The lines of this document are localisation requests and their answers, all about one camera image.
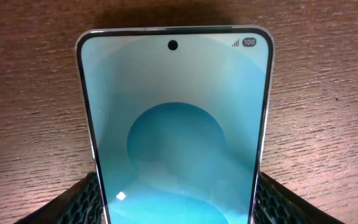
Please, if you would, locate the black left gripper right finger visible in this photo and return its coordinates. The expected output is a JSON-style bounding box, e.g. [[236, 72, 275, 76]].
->
[[253, 172, 344, 224]]

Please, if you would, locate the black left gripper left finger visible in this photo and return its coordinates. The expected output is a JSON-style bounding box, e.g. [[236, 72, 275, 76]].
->
[[15, 172, 103, 224]]

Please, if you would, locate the blue screen smartphone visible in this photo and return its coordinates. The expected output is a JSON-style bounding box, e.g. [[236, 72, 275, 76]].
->
[[75, 26, 275, 224]]

